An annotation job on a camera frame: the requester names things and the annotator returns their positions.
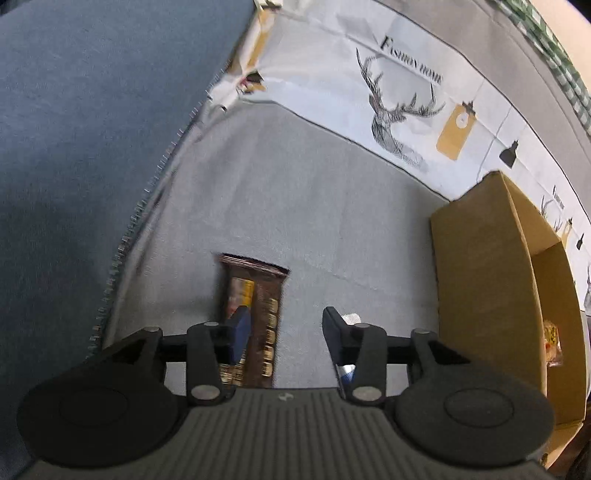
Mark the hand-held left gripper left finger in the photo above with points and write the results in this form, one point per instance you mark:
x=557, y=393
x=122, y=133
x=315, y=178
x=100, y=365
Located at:
x=240, y=334

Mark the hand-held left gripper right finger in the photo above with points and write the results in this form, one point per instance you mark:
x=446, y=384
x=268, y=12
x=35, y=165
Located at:
x=333, y=334

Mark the brown chocolate bar packet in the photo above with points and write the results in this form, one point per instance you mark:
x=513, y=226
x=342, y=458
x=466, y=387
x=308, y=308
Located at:
x=265, y=295

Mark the cardboard box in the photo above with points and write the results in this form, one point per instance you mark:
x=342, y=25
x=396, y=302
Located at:
x=480, y=277

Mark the clear bag of yellow snacks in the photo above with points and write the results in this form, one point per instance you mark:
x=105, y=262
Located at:
x=552, y=344

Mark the shiny blue snack packet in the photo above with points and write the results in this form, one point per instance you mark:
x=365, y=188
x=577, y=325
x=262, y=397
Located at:
x=347, y=376

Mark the grey deer print bedsheet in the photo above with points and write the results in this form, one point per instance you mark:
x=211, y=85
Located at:
x=323, y=207

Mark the green checked cloth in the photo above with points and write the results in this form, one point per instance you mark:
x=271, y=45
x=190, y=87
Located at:
x=554, y=50

